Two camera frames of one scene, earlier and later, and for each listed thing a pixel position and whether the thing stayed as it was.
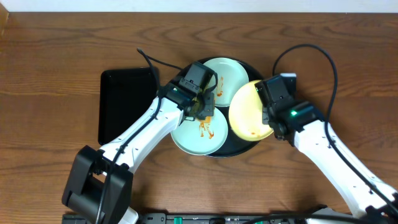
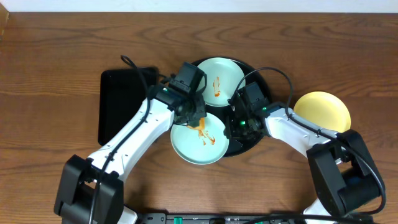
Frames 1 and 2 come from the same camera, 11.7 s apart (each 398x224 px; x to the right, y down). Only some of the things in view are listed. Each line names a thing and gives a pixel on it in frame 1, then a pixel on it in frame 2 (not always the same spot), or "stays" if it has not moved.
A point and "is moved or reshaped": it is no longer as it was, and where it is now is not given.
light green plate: [202, 137] is moved or reshaped
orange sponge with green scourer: [208, 119] to [201, 124]
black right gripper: [266, 116] to [231, 131]
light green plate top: [231, 74] stays
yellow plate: [245, 114] is moved or reshaped
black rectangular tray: [124, 94] stays
